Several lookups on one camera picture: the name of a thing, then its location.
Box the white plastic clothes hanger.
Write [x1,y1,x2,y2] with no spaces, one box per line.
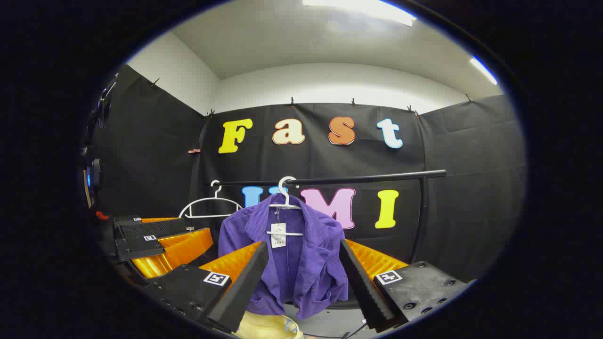
[178,180,244,220]
[266,176,305,237]

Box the black backdrop cloth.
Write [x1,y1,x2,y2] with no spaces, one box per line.
[87,64,527,283]

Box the cream laundry hamper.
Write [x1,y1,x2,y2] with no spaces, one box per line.
[233,312,306,339]

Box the black metal clothes rack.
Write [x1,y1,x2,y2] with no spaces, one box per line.
[212,169,447,265]

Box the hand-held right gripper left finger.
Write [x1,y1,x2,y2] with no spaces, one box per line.
[144,241,270,334]

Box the purple ribbed jacket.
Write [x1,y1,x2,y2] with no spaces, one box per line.
[218,193,350,321]

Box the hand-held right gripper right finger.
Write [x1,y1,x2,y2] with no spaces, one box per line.
[339,239,474,330]

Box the long ceiling light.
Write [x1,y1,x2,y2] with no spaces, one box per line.
[301,0,418,27]
[468,55,498,86]

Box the black floor cable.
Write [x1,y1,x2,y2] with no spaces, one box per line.
[342,322,369,339]

